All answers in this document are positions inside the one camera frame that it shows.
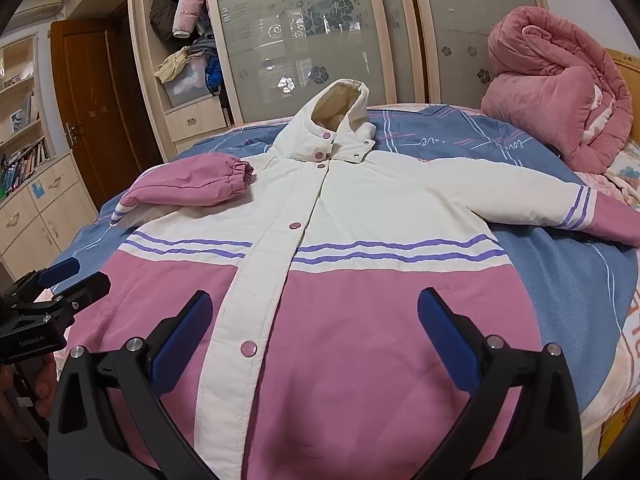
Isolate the pink and white hooded jacket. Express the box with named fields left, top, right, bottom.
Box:
left=64, top=78, right=640, bottom=480

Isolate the left hand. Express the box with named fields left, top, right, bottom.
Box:
left=1, top=353, right=58, bottom=442

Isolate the light wood drawer cabinet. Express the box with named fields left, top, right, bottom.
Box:
left=0, top=154, right=98, bottom=278

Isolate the wooden bookshelf with books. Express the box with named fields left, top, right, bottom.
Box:
left=0, top=35, right=52, bottom=200

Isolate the brown wooden door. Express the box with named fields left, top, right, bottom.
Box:
left=50, top=16, right=163, bottom=208

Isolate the clear plastic storage box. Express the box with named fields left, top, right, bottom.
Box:
left=163, top=56, right=209, bottom=107

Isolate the yellow crumpled cloth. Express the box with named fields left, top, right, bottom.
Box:
left=154, top=47, right=203, bottom=84

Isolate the open wardrobe shelf unit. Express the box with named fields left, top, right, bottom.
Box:
left=128, top=0, right=233, bottom=160

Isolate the blue garment in wardrobe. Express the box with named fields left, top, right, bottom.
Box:
left=205, top=54, right=224, bottom=96

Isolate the floral cream blanket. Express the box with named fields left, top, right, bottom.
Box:
left=577, top=139, right=640, bottom=210

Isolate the hanging dark brown jacket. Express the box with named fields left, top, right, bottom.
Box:
left=149, top=0, right=179, bottom=41

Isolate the frosted glass wardrobe door left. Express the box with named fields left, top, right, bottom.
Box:
left=207, top=0, right=397, bottom=124

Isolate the frosted glass wardrobe door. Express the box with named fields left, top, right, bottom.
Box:
left=207, top=0, right=397, bottom=124
left=404, top=0, right=548, bottom=108

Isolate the rolled pink quilt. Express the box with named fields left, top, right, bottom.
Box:
left=480, top=6, right=634, bottom=174

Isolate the wooden headboard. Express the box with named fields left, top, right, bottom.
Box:
left=608, top=49, right=640, bottom=107

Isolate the frosted glass wardrobe door right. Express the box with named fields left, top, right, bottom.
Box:
left=404, top=0, right=548, bottom=108

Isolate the wall air conditioner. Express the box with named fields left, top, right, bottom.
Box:
left=6, top=0, right=65, bottom=32

